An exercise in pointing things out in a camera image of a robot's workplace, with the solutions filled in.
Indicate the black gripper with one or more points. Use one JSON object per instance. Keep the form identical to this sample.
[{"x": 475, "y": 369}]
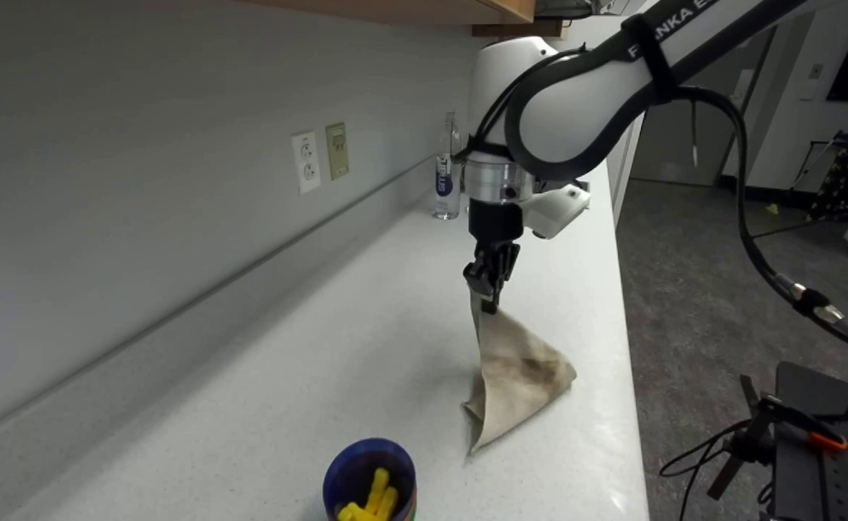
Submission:
[{"x": 496, "y": 224}]

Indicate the stained beige cloth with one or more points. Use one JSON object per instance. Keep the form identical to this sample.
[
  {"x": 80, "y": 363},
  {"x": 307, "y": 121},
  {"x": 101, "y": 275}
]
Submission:
[{"x": 519, "y": 378}]

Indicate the clear glass cup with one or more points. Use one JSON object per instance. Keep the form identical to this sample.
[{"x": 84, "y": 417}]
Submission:
[{"x": 444, "y": 188}]

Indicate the blue bowl with yellow items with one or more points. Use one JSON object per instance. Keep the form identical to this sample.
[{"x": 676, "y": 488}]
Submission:
[{"x": 353, "y": 470}]

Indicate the yellow plastic pieces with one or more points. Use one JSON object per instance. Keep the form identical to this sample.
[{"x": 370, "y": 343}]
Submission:
[{"x": 378, "y": 493}]

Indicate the black equipment rack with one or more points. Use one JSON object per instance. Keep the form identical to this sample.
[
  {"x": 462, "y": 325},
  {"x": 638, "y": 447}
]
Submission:
[{"x": 842, "y": 176}]

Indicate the black perforated table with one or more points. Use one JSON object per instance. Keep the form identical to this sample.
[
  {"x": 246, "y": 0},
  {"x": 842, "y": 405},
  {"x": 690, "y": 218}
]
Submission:
[{"x": 838, "y": 482}]

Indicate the beige wall switch plate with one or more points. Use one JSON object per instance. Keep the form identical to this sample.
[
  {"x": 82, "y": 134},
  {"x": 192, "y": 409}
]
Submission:
[{"x": 336, "y": 152}]

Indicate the white wall outlet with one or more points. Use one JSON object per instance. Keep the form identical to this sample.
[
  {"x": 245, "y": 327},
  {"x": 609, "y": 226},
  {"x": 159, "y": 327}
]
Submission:
[{"x": 307, "y": 162}]

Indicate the wooden wall cabinet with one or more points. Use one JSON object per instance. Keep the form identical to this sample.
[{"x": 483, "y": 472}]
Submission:
[{"x": 395, "y": 7}]

